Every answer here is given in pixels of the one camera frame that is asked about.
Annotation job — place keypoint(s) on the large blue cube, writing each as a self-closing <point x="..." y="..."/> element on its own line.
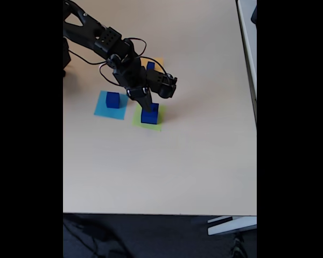
<point x="148" y="117"/>

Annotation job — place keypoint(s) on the mid-small blue cube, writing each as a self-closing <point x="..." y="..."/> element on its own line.
<point x="150" y="65"/>

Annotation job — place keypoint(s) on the medium blue cube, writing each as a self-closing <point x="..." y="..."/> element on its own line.
<point x="113" y="100"/>

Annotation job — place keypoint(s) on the green paper square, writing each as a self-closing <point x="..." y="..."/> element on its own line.
<point x="136" y="121"/>

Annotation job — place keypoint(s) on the orange paper square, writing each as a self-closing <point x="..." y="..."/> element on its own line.
<point x="158" y="61"/>

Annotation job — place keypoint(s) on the light blue paper square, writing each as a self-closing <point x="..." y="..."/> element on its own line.
<point x="102" y="113"/>

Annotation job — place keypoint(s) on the dark object on adjacent table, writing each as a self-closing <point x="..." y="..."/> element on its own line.
<point x="254" y="14"/>

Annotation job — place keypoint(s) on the white table foot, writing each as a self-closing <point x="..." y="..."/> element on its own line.
<point x="231" y="225"/>

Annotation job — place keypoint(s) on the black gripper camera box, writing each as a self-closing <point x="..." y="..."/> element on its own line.
<point x="162" y="84"/>

